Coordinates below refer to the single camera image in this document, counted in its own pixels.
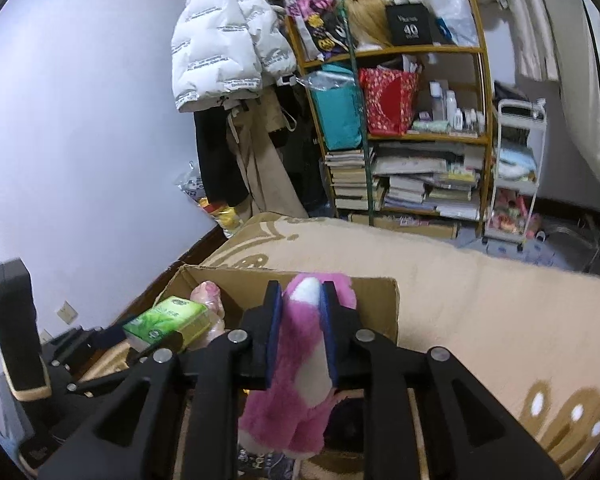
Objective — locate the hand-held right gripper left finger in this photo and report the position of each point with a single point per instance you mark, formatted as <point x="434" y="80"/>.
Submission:
<point x="275" y="345"/>

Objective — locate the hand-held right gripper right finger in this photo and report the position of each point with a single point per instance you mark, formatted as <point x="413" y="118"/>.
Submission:
<point x="328" y="345"/>

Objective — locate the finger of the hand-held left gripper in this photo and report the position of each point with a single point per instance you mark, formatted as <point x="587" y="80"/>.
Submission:
<point x="90" y="342"/>
<point x="115" y="377"/>

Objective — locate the pink plush toy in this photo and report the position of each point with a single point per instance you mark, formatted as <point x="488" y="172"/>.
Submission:
<point x="300" y="330"/>

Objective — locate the cardboard box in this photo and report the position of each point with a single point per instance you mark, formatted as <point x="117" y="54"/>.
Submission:
<point x="380" y="305"/>

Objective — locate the green tissue pack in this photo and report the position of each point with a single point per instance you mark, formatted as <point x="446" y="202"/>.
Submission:
<point x="167" y="317"/>

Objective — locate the pink tissue packet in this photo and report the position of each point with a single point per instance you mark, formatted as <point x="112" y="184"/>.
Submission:
<point x="207" y="297"/>

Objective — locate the beige patterned blanket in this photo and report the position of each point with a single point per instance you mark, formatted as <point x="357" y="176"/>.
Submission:
<point x="455" y="310"/>

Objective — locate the stack of books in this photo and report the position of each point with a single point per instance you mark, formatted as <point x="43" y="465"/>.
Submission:
<point x="350" y="180"/>

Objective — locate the beige trousers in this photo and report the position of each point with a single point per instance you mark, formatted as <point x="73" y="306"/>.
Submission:
<point x="260" y="170"/>

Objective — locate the clear plastic bag of things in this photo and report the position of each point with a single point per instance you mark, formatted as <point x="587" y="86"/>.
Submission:
<point x="195" y="185"/>

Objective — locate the dark jacket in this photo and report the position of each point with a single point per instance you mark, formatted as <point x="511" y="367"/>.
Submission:
<point x="300" y="160"/>

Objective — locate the green pole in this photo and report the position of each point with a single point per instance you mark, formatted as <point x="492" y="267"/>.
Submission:
<point x="365" y="160"/>

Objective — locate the pile of papers and magazines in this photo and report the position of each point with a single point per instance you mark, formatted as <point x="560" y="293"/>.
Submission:
<point x="430" y="180"/>

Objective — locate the black coat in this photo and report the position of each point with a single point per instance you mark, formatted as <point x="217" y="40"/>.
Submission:
<point x="217" y="160"/>

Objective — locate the pile of pink packets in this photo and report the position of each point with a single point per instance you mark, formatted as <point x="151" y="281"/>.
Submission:
<point x="510" y="215"/>

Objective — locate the teal bag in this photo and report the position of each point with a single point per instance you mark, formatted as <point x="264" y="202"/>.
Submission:
<point x="337" y="115"/>

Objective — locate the red gift bag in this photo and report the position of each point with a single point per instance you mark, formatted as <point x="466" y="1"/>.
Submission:
<point x="387" y="102"/>

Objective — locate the light blue folded cloth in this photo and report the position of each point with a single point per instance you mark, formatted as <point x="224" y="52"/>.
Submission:
<point x="517" y="157"/>

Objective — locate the row of cosmetic bottles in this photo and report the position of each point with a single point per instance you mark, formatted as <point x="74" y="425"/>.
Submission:
<point x="450" y="105"/>

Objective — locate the white trolley cart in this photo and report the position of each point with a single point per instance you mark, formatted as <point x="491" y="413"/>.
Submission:
<point x="522" y="114"/>

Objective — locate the white puffer jacket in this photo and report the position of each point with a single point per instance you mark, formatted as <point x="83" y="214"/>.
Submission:
<point x="215" y="45"/>

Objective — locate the wooden shelf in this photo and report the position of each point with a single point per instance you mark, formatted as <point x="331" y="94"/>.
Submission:
<point x="420" y="50"/>

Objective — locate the black box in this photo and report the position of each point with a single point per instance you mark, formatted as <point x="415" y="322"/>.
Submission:
<point x="407" y="25"/>

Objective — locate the blonde wig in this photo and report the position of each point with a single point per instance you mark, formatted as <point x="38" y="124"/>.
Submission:
<point x="370" y="17"/>

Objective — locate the colourful printed packet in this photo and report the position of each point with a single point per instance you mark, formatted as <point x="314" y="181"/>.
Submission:
<point x="315" y="15"/>

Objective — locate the white plastic bag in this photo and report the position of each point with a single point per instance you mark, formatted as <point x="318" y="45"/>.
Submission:
<point x="450" y="0"/>

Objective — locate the wall socket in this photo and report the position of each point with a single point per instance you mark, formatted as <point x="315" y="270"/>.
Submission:
<point x="66" y="312"/>

